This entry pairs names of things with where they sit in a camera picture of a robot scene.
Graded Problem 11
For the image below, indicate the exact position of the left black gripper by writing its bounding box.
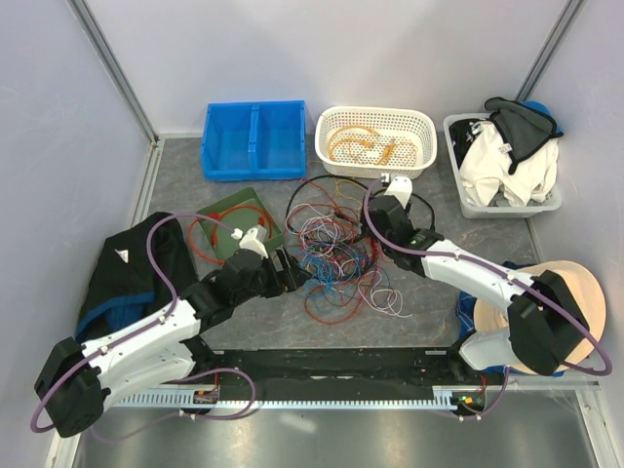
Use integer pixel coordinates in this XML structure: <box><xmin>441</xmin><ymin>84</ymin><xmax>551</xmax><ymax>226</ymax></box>
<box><xmin>233</xmin><ymin>246</ymin><xmax>311</xmax><ymax>306</ymax></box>

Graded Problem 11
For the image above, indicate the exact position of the yellow ethernet cable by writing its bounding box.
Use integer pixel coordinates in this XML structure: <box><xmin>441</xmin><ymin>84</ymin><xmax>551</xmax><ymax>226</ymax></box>
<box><xmin>327</xmin><ymin>136</ymin><xmax>396</xmax><ymax>167</ymax></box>
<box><xmin>327</xmin><ymin>125</ymin><xmax>379</xmax><ymax>160</ymax></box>

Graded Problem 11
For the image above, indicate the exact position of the yellow thin wire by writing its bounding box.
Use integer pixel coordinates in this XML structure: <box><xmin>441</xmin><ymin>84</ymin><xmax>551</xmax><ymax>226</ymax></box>
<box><xmin>340</xmin><ymin>138</ymin><xmax>420</xmax><ymax>170</ymax></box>

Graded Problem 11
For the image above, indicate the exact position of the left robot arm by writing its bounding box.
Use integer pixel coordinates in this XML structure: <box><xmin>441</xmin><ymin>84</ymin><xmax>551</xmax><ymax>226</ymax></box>
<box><xmin>30</xmin><ymin>249</ymin><xmax>311</xmax><ymax>438</ymax></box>

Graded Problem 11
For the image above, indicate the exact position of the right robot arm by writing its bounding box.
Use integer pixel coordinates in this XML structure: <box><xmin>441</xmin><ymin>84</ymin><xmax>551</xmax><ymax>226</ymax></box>
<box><xmin>362</xmin><ymin>195</ymin><xmax>606</xmax><ymax>384</ymax></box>

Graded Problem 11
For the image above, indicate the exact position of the green plastic tray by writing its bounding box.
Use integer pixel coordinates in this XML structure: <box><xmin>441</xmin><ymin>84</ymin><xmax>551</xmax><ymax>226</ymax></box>
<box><xmin>187</xmin><ymin>187</ymin><xmax>285</xmax><ymax>265</ymax></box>

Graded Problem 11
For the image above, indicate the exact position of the blue divided plastic bin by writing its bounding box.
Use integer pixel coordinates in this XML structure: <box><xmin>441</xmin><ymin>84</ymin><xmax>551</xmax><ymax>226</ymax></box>
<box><xmin>200</xmin><ymin>100</ymin><xmax>306</xmax><ymax>182</ymax></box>

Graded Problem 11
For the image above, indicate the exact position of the white perforated plastic basket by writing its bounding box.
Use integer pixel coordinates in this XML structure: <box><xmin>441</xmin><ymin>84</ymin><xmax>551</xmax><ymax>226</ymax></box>
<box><xmin>314</xmin><ymin>106</ymin><xmax>438</xmax><ymax>179</ymax></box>

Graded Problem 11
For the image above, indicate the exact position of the black jacket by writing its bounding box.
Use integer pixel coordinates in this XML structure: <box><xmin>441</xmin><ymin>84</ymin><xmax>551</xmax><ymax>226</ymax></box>
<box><xmin>75</xmin><ymin>212</ymin><xmax>198</xmax><ymax>343</ymax></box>

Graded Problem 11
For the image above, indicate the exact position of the grey plastic laundry tub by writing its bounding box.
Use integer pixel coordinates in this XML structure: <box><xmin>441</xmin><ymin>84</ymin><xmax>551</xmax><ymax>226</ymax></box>
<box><xmin>443</xmin><ymin>113</ymin><xmax>563</xmax><ymax>219</ymax></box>

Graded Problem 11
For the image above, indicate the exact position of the white cloth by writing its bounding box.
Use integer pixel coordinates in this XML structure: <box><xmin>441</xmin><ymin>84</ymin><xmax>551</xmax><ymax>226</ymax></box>
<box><xmin>459</xmin><ymin>121</ymin><xmax>559</xmax><ymax>208</ymax></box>

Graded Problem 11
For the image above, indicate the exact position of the dark grey cloth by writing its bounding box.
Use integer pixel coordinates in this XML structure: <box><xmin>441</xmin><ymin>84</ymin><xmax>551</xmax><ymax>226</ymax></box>
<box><xmin>484</xmin><ymin>97</ymin><xmax>560</xmax><ymax>176</ymax></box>

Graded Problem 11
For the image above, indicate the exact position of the beige sun hat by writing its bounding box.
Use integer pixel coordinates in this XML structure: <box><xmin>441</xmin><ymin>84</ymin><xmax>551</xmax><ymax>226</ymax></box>
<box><xmin>459</xmin><ymin>260</ymin><xmax>606</xmax><ymax>375</ymax></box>

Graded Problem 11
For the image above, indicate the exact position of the blue cap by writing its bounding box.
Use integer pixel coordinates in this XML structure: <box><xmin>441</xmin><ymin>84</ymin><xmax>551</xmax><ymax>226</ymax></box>
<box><xmin>522</xmin><ymin>100</ymin><xmax>564</xmax><ymax>137</ymax></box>

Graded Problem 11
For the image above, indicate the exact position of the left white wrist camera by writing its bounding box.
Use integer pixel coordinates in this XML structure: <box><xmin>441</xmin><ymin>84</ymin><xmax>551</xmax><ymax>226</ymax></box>
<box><xmin>230</xmin><ymin>224</ymin><xmax>269</xmax><ymax>258</ymax></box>

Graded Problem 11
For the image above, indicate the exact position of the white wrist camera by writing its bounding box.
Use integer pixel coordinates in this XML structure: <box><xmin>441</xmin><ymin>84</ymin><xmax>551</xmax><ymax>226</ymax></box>
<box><xmin>230</xmin><ymin>224</ymin><xmax>269</xmax><ymax>258</ymax></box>
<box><xmin>381</xmin><ymin>174</ymin><xmax>412</xmax><ymax>209</ymax></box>

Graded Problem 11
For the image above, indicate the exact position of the blue thin wire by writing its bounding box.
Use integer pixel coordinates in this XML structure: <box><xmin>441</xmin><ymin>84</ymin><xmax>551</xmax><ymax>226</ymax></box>
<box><xmin>292</xmin><ymin>253</ymin><xmax>362</xmax><ymax>318</ymax></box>

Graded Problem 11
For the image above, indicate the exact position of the white thin wire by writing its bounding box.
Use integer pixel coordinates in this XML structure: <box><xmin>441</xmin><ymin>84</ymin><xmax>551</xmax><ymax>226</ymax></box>
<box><xmin>292</xmin><ymin>216</ymin><xmax>406</xmax><ymax>318</ymax></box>

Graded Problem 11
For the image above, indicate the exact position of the red thin wire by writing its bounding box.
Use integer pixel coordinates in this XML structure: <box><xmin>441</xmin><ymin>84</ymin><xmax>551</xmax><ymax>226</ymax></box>
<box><xmin>287</xmin><ymin>194</ymin><xmax>391</xmax><ymax>326</ymax></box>

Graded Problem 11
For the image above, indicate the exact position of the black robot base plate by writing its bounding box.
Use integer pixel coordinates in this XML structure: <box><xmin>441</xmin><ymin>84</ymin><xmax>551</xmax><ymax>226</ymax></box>
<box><xmin>187</xmin><ymin>347</ymin><xmax>501</xmax><ymax>404</ymax></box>

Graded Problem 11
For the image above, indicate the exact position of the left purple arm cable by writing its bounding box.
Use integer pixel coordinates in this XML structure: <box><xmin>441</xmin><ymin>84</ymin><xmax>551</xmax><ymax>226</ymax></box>
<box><xmin>29</xmin><ymin>213</ymin><xmax>235</xmax><ymax>434</ymax></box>

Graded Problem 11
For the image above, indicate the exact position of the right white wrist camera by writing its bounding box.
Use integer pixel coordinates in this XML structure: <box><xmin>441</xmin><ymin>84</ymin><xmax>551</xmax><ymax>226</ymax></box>
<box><xmin>381</xmin><ymin>174</ymin><xmax>412</xmax><ymax>209</ymax></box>

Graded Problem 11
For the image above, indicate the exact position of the black usb cable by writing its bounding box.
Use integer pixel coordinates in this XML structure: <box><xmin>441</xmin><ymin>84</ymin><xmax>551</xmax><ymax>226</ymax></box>
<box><xmin>409</xmin><ymin>192</ymin><xmax>437</xmax><ymax>233</ymax></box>

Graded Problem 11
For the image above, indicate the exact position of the slotted grey cable duct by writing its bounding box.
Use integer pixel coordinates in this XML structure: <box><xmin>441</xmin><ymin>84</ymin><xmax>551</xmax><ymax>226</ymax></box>
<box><xmin>115</xmin><ymin>386</ymin><xmax>484</xmax><ymax>410</ymax></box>

